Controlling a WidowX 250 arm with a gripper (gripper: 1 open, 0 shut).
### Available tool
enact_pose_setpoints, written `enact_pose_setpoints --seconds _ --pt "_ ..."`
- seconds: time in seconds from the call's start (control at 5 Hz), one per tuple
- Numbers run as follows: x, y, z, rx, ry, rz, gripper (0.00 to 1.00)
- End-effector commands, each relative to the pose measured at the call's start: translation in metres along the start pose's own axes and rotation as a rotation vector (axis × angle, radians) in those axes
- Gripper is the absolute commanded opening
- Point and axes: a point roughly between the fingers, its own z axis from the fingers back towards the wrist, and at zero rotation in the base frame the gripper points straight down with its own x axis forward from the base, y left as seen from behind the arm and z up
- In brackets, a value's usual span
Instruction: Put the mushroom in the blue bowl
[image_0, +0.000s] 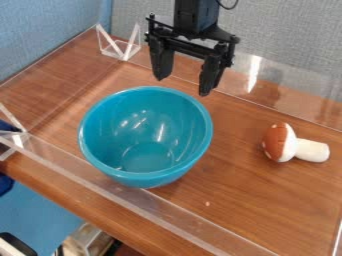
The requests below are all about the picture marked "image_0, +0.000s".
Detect clear acrylic front barrier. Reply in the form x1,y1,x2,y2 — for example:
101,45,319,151
0,131,279,256

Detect clutter under table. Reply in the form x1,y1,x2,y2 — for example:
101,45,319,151
0,224,124,256

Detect clear acrylic corner bracket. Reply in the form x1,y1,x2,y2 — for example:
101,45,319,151
95,24,142,61

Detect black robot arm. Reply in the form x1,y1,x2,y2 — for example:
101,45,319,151
146,0,241,96

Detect clear acrylic left bracket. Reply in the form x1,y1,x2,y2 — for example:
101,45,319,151
0,103,29,161

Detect black cable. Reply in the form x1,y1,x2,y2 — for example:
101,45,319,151
216,0,241,11

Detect brown and white plush mushroom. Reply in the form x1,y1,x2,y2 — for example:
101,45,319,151
261,122,331,163

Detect clear acrylic barrier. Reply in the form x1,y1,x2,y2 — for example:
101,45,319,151
126,43,342,132
0,131,279,256

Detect blue plastic bowl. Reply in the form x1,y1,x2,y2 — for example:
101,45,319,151
78,86,214,188

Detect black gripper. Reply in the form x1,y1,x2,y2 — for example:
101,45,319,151
146,13,241,96

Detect clear acrylic back barrier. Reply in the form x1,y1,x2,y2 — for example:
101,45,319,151
126,43,342,132

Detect blue cloth at left edge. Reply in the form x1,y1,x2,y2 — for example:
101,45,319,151
0,119,22,197

